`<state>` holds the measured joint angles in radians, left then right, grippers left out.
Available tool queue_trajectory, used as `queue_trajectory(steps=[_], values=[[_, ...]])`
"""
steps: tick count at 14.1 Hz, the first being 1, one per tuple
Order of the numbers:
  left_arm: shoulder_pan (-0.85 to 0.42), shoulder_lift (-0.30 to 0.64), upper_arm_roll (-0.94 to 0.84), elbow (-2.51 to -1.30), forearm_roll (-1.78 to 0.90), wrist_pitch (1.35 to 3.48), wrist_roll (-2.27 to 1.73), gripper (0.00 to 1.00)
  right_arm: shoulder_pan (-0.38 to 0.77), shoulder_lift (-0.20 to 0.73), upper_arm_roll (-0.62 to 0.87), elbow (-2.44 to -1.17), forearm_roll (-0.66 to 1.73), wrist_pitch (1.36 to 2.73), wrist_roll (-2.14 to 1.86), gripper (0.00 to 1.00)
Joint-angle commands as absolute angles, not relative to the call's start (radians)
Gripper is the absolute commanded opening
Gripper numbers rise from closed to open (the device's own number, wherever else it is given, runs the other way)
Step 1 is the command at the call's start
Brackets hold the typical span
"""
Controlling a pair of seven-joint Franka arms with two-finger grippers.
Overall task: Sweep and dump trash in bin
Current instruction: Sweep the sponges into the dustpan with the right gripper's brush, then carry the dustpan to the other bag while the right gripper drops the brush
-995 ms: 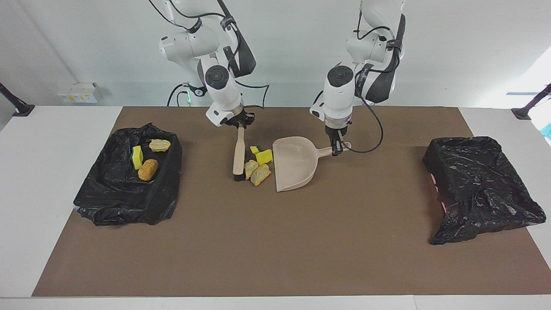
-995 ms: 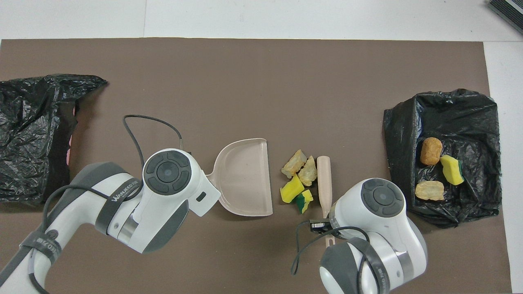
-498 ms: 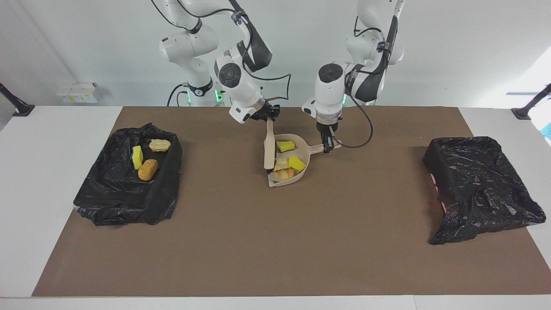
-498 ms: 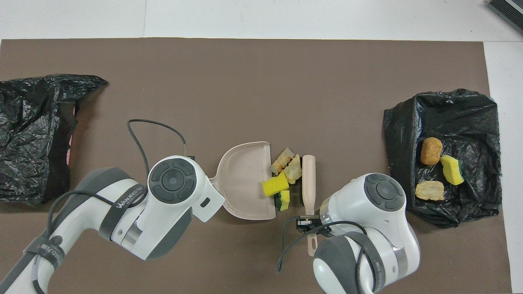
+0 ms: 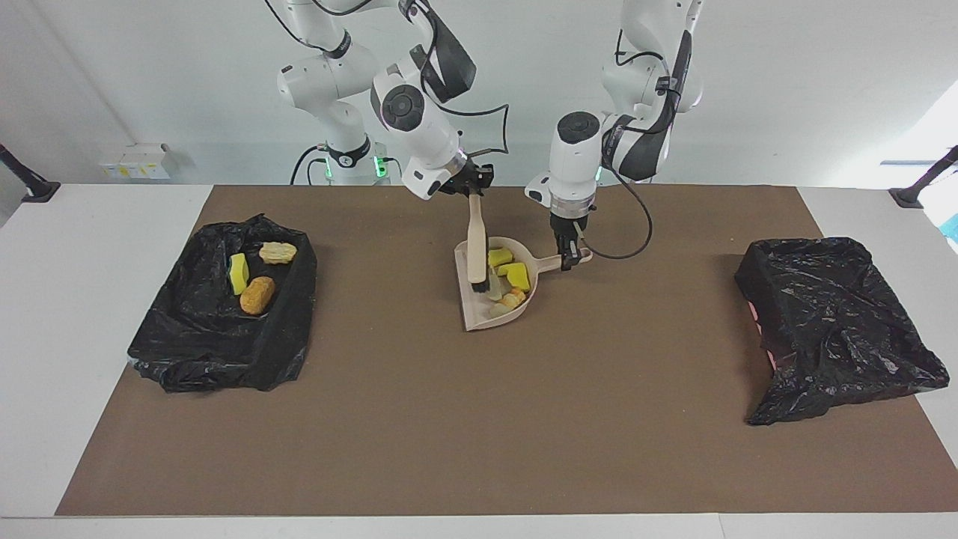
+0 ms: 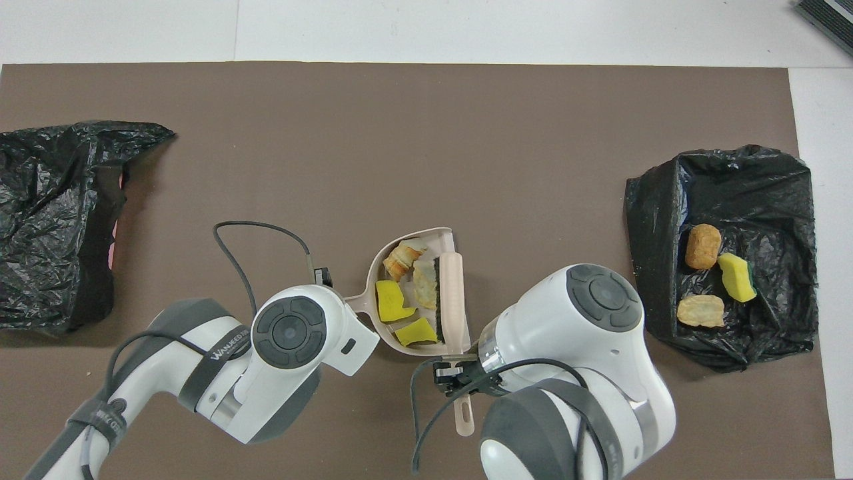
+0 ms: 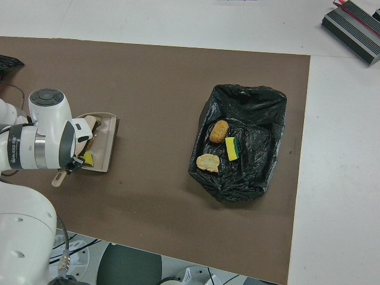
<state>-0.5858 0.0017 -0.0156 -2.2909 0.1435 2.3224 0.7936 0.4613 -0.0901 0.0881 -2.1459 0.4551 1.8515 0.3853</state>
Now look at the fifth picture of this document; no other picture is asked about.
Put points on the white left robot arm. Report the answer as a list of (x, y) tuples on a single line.
[(576, 165)]

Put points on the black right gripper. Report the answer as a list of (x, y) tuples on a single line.
[(468, 180)]

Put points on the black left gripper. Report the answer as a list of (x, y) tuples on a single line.
[(570, 226)]

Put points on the brown paper table mat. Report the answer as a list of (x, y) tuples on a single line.
[(479, 449)]

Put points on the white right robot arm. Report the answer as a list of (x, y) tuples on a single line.
[(419, 127)]

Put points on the rounded beige sponge chunk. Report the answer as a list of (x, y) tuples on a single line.
[(277, 252)]

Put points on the blue object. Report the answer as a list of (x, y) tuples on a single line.
[(953, 228)]

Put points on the black plastic trash bag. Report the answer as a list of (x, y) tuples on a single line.
[(194, 344), (838, 322)]

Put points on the yellow and green sponge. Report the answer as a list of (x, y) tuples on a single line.
[(518, 277)]

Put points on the pink plastic bin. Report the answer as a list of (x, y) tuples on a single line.
[(757, 318)]

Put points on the brown sponge chunk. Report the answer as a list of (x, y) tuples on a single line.
[(257, 296)]

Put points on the beige plastic dustpan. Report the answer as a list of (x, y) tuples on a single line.
[(486, 314)]

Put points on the black camera stand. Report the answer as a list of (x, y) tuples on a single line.
[(909, 196), (37, 191)]

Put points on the beige hand brush black bristles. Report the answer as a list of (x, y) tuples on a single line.
[(477, 239)]

